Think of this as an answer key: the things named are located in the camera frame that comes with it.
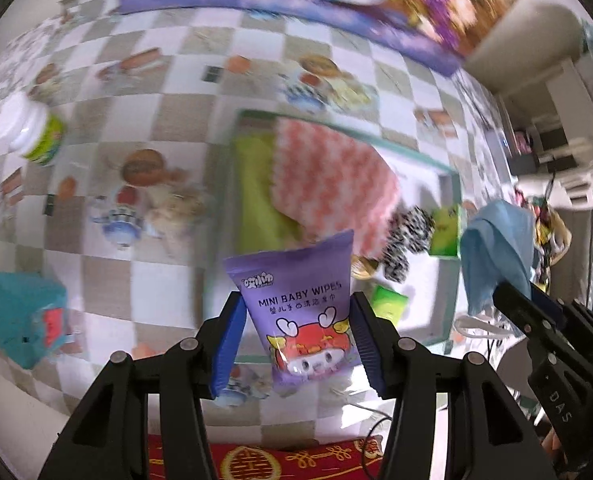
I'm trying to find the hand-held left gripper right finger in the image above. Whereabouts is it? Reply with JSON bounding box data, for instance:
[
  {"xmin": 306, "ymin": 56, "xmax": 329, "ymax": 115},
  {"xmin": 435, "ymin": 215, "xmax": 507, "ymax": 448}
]
[{"xmin": 349, "ymin": 292, "xmax": 560, "ymax": 480}]

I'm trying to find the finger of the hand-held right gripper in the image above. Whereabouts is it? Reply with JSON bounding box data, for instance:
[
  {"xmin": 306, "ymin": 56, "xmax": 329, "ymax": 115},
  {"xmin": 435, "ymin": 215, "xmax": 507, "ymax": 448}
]
[
  {"xmin": 531, "ymin": 290, "xmax": 567, "ymax": 331},
  {"xmin": 491, "ymin": 280, "xmax": 552, "ymax": 356}
]

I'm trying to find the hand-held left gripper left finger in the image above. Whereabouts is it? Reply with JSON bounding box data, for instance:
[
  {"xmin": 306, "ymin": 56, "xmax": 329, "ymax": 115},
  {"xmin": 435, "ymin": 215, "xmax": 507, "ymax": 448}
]
[{"xmin": 36, "ymin": 290, "xmax": 250, "ymax": 480}]

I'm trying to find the blue face mask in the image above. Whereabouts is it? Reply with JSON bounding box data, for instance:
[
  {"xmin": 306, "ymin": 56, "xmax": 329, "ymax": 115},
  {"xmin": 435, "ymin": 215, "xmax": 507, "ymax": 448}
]
[{"xmin": 454, "ymin": 200, "xmax": 535, "ymax": 341}]

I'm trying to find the purple wet wipes packet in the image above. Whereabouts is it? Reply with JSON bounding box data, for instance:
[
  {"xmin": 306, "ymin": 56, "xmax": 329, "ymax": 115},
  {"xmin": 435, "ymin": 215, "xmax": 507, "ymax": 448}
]
[{"xmin": 222, "ymin": 229, "xmax": 362, "ymax": 395}]

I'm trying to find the green tissue packet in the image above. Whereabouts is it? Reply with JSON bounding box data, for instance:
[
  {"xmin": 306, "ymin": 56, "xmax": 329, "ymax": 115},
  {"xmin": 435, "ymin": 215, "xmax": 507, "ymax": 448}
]
[{"xmin": 429, "ymin": 204, "xmax": 465, "ymax": 258}]

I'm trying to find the black white zebra toy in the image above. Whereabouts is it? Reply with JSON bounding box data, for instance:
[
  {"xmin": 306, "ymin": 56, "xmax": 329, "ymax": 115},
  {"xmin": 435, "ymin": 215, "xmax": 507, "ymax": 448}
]
[{"xmin": 381, "ymin": 207, "xmax": 437, "ymax": 281}]

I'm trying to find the lime green cloth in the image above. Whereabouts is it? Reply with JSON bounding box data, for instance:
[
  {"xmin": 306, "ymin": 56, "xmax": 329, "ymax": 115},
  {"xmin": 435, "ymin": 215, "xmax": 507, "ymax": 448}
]
[{"xmin": 234, "ymin": 135, "xmax": 317, "ymax": 256}]

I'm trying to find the white tray with teal rim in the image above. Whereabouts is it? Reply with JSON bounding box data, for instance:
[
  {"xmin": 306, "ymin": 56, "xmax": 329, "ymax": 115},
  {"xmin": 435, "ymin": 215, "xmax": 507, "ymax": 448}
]
[{"xmin": 234, "ymin": 109, "xmax": 465, "ymax": 356}]

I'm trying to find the orange white zigzag cloth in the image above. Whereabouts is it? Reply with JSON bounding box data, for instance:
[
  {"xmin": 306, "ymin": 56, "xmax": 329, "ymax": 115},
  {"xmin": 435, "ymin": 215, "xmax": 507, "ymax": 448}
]
[{"xmin": 274, "ymin": 117, "xmax": 402, "ymax": 261}]

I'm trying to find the small green packet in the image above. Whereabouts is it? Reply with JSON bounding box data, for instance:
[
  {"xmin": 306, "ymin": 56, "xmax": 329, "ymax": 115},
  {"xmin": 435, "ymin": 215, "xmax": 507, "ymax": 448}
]
[{"xmin": 371, "ymin": 285, "xmax": 410, "ymax": 321}]

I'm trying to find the colourful clutter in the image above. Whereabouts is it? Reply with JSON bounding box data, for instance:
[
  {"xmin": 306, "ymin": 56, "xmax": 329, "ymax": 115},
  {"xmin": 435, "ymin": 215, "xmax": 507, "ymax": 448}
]
[{"xmin": 517, "ymin": 190, "xmax": 572, "ymax": 266}]

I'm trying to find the red mat with gold print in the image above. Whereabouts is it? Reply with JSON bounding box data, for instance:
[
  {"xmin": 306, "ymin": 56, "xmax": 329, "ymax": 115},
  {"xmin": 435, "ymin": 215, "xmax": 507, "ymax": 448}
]
[{"xmin": 146, "ymin": 435, "xmax": 387, "ymax": 480}]

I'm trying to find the white furniture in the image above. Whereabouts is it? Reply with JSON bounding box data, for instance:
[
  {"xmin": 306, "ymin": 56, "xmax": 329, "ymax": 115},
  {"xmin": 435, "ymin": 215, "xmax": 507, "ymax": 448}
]
[{"xmin": 497, "ymin": 57, "xmax": 593, "ymax": 206}]

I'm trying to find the teal packet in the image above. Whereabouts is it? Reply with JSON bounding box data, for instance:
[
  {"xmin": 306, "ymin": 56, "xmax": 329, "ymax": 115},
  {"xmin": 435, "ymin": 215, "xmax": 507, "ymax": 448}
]
[{"xmin": 0, "ymin": 272, "xmax": 72, "ymax": 371}]

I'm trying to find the checkered printed tablecloth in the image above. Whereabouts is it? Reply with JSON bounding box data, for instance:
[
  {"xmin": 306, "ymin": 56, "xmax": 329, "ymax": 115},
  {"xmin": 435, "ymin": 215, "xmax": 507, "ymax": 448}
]
[{"xmin": 0, "ymin": 0, "xmax": 517, "ymax": 441}]

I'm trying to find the white bottle with green label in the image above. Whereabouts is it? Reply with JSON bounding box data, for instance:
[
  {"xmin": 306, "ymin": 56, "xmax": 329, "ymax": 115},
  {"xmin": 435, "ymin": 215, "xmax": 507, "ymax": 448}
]
[{"xmin": 0, "ymin": 92, "xmax": 67, "ymax": 166}]

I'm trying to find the floral wall poster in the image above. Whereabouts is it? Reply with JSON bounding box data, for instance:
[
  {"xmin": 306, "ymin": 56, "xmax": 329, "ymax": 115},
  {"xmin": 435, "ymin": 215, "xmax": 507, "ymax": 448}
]
[{"xmin": 119, "ymin": 0, "xmax": 527, "ymax": 73}]

